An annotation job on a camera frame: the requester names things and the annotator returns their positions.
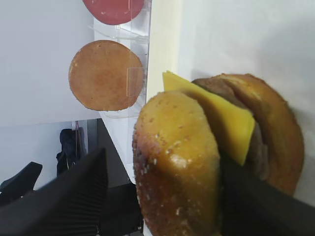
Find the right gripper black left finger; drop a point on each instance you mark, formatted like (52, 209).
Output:
(70, 205)

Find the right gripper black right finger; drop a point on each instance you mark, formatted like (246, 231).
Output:
(251, 207)

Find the sesame top bun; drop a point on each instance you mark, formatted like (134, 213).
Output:
(177, 167)

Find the brown meat patty on tray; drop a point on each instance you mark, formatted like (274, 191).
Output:
(257, 157)

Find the yellow cheese slice on tray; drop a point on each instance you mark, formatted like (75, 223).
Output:
(232, 126)

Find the red tomato slice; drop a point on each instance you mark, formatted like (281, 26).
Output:
(114, 12)

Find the bottom bun on tray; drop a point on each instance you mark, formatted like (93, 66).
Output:
(280, 129)

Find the brown bun slice in left rack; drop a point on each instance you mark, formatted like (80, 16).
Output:
(97, 75)

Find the white metal tray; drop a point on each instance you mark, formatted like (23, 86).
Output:
(273, 40)

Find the clear acrylic rack left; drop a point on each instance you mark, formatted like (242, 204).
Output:
(135, 36)

